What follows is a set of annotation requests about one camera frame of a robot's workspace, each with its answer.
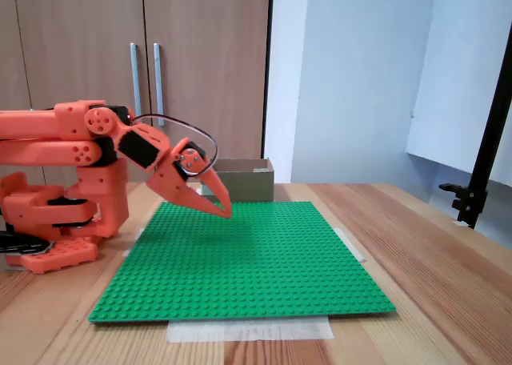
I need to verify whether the brown cardboard box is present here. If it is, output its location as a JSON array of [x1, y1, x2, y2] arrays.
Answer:
[[198, 158, 276, 203]]

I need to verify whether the green lego baseplate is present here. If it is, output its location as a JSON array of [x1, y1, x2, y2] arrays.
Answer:
[[87, 200, 398, 325]]

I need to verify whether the translucent masking tape strip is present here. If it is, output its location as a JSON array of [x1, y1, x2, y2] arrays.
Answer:
[[166, 315, 335, 343], [121, 227, 146, 259], [334, 227, 367, 263]]

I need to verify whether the brown wooden cabinet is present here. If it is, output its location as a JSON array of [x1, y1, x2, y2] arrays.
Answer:
[[0, 0, 274, 184]]

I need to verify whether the white board panel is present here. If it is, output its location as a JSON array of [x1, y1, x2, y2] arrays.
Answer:
[[406, 0, 512, 188]]

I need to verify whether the black stand clamp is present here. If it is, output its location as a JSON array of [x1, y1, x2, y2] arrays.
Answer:
[[438, 182, 489, 230]]

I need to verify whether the black stand pole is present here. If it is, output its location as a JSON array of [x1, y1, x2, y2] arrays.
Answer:
[[466, 36, 512, 230]]

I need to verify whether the gripper servo wire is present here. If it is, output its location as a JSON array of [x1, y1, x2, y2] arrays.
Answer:
[[130, 113, 219, 178]]

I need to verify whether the grey metal cabinet handle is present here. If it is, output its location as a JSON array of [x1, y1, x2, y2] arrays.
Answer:
[[153, 42, 166, 126], [130, 42, 143, 118]]

